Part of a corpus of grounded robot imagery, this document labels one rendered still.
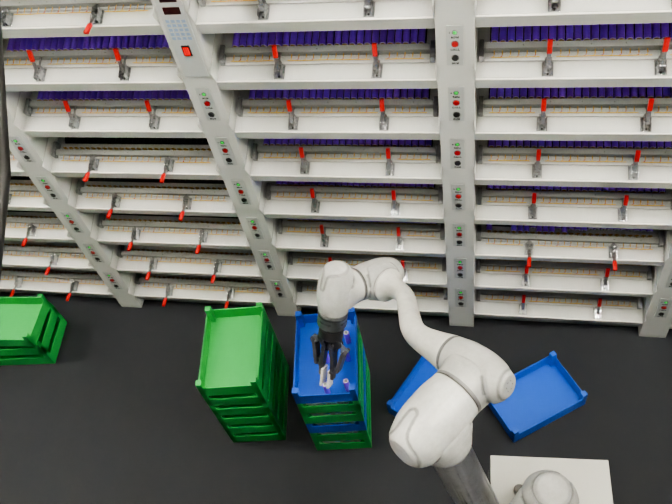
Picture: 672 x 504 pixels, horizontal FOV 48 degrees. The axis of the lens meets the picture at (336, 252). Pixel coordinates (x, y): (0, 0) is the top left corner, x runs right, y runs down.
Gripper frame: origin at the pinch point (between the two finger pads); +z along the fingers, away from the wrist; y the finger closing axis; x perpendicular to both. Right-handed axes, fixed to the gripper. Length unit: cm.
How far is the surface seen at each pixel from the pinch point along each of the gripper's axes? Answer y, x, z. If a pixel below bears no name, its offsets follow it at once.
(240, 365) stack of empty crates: -31.8, -2.3, 10.2
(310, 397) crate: -2.8, -4.4, 7.0
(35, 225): -134, 3, -4
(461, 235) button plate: 19, 49, -35
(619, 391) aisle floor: 79, 74, 19
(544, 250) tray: 43, 65, -31
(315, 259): -36, 49, -4
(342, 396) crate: 6.0, 0.4, 5.5
